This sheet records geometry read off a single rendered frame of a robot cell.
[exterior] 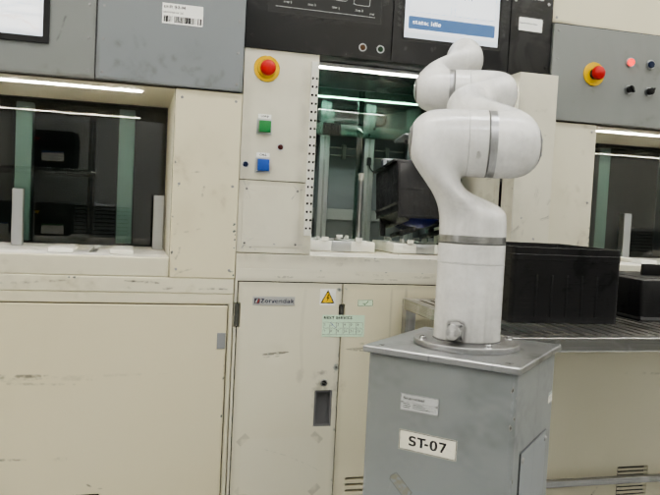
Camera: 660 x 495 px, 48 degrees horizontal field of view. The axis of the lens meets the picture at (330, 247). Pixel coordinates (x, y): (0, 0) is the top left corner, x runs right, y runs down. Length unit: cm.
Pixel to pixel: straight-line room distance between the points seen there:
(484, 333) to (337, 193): 168
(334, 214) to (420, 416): 170
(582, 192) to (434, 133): 106
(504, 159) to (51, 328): 118
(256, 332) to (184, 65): 71
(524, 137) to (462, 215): 17
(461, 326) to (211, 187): 86
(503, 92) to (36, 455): 140
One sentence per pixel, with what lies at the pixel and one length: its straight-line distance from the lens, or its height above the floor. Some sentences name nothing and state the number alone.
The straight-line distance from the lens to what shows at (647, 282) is 194.
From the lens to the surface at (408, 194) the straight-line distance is 224.
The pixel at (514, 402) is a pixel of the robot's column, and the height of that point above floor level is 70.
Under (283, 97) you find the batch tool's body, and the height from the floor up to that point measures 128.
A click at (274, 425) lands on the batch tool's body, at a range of 203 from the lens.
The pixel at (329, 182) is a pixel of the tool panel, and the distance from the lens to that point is 290.
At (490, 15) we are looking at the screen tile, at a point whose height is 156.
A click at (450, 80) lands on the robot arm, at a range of 169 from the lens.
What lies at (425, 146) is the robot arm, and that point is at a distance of 130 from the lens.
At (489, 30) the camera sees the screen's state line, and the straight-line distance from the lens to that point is 219.
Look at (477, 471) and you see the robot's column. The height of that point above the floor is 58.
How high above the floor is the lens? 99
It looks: 3 degrees down
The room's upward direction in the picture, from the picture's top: 3 degrees clockwise
